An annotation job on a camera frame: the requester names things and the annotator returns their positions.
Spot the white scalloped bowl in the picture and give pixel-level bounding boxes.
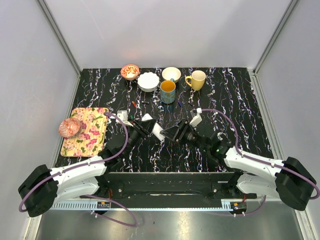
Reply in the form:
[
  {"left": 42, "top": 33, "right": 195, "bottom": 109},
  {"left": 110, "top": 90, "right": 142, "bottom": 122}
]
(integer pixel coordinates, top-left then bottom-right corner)
[{"left": 137, "top": 72, "right": 160, "bottom": 93}]

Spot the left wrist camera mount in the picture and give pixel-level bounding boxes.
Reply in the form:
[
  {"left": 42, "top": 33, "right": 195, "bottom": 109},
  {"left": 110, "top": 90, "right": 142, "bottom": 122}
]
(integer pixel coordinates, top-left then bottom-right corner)
[{"left": 115, "top": 110, "right": 133, "bottom": 126}]

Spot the orange floral small bowl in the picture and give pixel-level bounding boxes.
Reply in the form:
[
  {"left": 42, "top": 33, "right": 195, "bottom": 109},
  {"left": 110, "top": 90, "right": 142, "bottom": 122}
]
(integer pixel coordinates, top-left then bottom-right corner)
[{"left": 120, "top": 64, "right": 140, "bottom": 81}]

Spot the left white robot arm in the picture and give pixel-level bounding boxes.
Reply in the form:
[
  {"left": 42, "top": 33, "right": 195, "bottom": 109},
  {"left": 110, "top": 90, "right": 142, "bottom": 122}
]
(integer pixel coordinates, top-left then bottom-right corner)
[{"left": 18, "top": 117, "right": 156, "bottom": 218}]

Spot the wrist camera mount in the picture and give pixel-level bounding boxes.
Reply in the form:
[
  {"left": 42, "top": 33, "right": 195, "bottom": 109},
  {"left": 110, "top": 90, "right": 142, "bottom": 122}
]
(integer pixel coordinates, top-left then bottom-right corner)
[
  {"left": 189, "top": 107, "right": 202, "bottom": 128},
  {"left": 115, "top": 110, "right": 133, "bottom": 126}
]

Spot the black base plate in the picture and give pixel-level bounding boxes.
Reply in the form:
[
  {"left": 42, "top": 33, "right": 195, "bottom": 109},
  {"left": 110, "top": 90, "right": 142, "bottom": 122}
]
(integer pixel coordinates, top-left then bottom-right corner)
[{"left": 52, "top": 172, "right": 279, "bottom": 211}]

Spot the cream round bowl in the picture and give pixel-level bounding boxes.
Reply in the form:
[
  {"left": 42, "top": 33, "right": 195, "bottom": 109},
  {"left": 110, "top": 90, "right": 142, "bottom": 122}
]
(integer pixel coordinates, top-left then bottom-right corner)
[{"left": 161, "top": 66, "right": 181, "bottom": 84}]

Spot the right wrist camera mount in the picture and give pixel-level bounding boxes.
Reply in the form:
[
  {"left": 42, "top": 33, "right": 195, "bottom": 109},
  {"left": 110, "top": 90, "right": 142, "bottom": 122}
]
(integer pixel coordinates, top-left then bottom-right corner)
[{"left": 189, "top": 107, "right": 202, "bottom": 128}]

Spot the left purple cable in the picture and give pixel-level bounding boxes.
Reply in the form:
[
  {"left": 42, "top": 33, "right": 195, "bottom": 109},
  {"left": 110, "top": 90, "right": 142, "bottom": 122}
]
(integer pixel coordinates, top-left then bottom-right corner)
[{"left": 18, "top": 112, "right": 138, "bottom": 227}]

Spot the blue mug orange inside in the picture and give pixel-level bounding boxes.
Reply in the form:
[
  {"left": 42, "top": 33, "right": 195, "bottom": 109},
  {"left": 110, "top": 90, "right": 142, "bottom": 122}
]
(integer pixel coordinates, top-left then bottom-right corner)
[{"left": 160, "top": 80, "right": 176, "bottom": 104}]

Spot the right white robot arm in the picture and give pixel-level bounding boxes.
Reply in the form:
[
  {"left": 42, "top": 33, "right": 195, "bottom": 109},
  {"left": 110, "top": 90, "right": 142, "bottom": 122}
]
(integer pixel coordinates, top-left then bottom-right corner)
[{"left": 160, "top": 120, "right": 317, "bottom": 211}]

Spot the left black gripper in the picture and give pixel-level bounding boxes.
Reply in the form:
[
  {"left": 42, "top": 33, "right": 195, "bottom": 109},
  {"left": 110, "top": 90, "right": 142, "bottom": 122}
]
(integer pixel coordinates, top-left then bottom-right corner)
[{"left": 122, "top": 118, "right": 157, "bottom": 159}]

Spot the yellow mug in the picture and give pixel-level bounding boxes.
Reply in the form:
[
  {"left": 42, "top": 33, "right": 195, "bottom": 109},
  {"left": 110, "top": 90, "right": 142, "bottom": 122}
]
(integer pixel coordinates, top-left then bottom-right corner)
[{"left": 185, "top": 70, "right": 207, "bottom": 91}]

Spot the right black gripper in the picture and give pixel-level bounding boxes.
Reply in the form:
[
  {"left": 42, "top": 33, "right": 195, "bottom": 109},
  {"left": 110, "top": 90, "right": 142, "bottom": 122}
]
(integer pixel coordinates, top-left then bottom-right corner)
[{"left": 160, "top": 117, "right": 209, "bottom": 153}]

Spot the white remote control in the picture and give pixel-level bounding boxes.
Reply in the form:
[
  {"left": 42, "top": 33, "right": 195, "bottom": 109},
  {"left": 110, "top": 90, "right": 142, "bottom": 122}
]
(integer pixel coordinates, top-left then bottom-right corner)
[{"left": 142, "top": 113, "right": 165, "bottom": 142}]

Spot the floral rectangular tray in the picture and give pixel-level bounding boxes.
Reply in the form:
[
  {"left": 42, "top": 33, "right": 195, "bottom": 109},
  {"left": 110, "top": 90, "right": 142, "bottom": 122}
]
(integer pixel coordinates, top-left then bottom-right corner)
[{"left": 60, "top": 107, "right": 109, "bottom": 157}]

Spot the red patterned bowl on tray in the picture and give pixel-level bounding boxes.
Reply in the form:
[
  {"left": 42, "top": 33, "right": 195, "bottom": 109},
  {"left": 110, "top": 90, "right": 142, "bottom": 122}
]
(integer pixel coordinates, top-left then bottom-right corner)
[{"left": 58, "top": 117, "right": 82, "bottom": 139}]

